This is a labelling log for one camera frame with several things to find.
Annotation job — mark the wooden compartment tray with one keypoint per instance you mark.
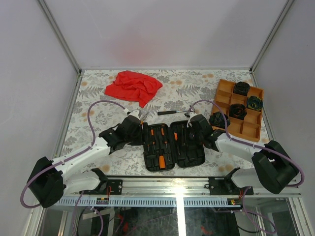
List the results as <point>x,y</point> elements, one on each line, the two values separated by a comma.
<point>250,127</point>

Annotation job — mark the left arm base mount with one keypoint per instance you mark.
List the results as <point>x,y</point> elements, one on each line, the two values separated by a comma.
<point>112,187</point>

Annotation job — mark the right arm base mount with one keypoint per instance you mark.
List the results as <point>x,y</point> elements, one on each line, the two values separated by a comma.
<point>219,186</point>

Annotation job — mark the metal file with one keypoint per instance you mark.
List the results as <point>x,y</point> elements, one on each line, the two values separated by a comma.
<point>177,143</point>

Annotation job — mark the aluminium front rail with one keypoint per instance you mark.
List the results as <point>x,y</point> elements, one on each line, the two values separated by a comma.
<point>163,186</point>

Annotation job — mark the black plastic tool case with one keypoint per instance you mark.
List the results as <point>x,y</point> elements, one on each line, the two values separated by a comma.
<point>192,151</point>

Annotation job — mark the dark rolled cloth top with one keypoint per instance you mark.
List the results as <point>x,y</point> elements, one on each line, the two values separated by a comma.
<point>241,88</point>

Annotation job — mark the orange handled tool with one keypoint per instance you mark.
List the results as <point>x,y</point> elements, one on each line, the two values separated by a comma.
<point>162,164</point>

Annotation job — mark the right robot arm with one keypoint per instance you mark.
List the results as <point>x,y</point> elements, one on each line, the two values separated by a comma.
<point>272,168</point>

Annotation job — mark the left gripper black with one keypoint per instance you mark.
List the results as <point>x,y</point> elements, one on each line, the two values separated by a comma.
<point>140,141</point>

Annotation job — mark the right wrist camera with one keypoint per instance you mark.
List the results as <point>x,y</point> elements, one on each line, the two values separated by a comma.
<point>189,115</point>

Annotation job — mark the small orange black screwdriver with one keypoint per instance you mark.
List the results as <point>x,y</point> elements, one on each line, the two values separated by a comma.
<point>153,139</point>

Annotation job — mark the blue green rolled cloth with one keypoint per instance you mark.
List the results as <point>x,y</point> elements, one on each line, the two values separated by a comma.
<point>255,103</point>

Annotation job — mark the black orange rolled cloth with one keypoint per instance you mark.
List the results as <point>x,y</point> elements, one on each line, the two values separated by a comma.
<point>238,111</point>

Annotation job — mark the orange handled needle-nose pliers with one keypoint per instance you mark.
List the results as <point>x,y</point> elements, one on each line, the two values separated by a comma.
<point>144,117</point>

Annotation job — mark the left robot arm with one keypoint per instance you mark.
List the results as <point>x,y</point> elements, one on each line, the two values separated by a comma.
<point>51,179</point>

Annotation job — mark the red crumpled cloth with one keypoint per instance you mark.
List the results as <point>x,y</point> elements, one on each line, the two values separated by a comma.
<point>134,87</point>

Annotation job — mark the dark floral rolled cloth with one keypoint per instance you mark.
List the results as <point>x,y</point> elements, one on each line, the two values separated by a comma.
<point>219,120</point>

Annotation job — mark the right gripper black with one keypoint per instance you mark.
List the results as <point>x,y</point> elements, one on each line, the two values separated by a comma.
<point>191,127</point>

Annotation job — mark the steel claw hammer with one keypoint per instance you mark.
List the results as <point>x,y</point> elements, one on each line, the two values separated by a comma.
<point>160,113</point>

